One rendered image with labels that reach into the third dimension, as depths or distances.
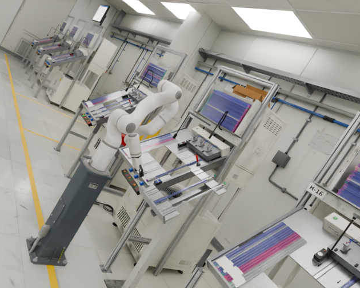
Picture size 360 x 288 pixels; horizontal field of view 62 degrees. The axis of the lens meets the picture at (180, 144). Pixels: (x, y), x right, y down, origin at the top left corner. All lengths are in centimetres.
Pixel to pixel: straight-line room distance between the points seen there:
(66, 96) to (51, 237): 478
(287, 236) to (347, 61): 282
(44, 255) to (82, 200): 45
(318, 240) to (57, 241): 162
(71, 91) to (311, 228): 565
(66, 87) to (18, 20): 425
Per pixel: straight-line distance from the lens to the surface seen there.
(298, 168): 383
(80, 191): 204
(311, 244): 186
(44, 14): 1058
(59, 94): 670
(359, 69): 412
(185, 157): 254
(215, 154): 246
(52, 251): 229
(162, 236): 214
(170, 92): 199
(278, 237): 185
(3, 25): 1053
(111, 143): 197
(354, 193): 191
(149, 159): 257
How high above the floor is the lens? 134
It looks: 6 degrees down
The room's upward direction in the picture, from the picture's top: 32 degrees clockwise
